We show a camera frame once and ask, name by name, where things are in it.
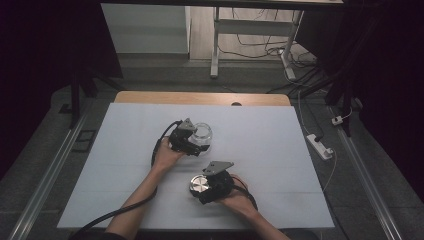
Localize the silver metal jar lid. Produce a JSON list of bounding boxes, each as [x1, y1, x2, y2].
[[188, 174, 211, 196]]

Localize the black metal stand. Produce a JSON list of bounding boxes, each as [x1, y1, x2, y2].
[[67, 64, 118, 130], [286, 19, 378, 138]]

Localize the white table mat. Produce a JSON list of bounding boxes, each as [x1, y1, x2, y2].
[[57, 102, 336, 231]]

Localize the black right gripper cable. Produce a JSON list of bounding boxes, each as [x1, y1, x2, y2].
[[231, 175, 260, 212]]

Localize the black floor cables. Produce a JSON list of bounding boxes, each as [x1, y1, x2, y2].
[[218, 8, 331, 95]]

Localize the wooden table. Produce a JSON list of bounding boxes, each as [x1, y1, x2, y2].
[[114, 90, 292, 107]]

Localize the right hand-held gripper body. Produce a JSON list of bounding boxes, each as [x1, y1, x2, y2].
[[197, 160, 236, 205]]

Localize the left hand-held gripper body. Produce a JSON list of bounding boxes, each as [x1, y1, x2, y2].
[[167, 117, 202, 157]]

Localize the dark curtain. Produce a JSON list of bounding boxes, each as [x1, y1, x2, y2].
[[295, 0, 424, 201], [0, 0, 124, 183]]

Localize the aluminium floor rail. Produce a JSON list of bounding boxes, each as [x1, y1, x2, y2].
[[7, 111, 88, 240], [327, 105, 405, 240]]

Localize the white power strip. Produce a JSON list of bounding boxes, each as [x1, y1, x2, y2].
[[306, 133, 334, 161]]

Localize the person's left hand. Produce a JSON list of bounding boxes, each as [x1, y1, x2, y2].
[[151, 135, 187, 173]]

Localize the clear glass jar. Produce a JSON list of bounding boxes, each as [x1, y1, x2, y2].
[[188, 122, 214, 152]]

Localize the person's right hand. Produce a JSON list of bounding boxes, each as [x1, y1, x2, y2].
[[215, 173, 258, 218]]

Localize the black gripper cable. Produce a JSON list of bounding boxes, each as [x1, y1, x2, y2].
[[68, 119, 185, 240], [231, 175, 260, 212]]

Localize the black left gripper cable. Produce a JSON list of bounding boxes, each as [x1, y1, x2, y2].
[[68, 119, 185, 240]]

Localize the black floor plate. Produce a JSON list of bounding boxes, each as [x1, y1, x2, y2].
[[71, 129, 98, 154]]

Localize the white desk frame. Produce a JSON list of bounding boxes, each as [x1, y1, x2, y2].
[[209, 6, 305, 81]]

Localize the thin white cable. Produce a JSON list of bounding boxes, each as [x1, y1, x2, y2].
[[297, 89, 338, 192]]

